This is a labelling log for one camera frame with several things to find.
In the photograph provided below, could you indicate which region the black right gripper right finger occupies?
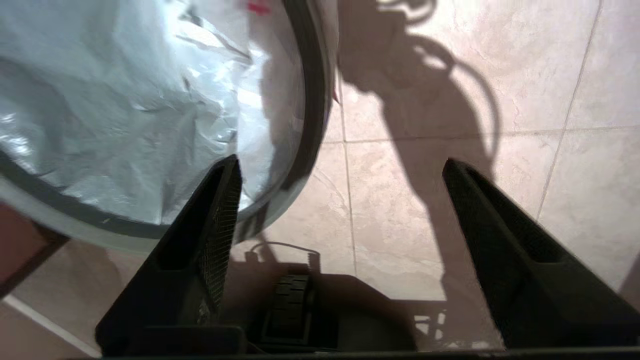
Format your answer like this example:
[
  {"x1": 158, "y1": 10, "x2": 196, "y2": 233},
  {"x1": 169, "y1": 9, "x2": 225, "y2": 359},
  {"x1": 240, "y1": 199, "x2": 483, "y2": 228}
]
[{"x1": 442, "y1": 158, "x2": 640, "y2": 350}]

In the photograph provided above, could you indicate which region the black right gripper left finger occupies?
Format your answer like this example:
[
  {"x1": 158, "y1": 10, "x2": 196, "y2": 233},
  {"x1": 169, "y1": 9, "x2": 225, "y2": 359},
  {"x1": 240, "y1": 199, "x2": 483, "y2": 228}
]
[{"x1": 95, "y1": 154, "x2": 246, "y2": 357}]

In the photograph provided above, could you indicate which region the white red-printed bag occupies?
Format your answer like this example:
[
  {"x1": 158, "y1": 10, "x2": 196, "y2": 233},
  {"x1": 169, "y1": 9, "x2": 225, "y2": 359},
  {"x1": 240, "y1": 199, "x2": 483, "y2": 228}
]
[{"x1": 0, "y1": 0, "x2": 342, "y2": 253}]

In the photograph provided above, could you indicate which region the grey bin rim ring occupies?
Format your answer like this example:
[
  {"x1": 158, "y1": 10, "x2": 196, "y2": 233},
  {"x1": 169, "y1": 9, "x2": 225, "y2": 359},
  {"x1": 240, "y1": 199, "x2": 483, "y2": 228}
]
[{"x1": 0, "y1": 0, "x2": 334, "y2": 241}]

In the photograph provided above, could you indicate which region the dark baseboard strip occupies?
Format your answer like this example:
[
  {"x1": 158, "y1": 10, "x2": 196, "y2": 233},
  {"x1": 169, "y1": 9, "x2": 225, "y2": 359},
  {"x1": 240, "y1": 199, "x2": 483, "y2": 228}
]
[{"x1": 0, "y1": 232, "x2": 71, "y2": 301}]

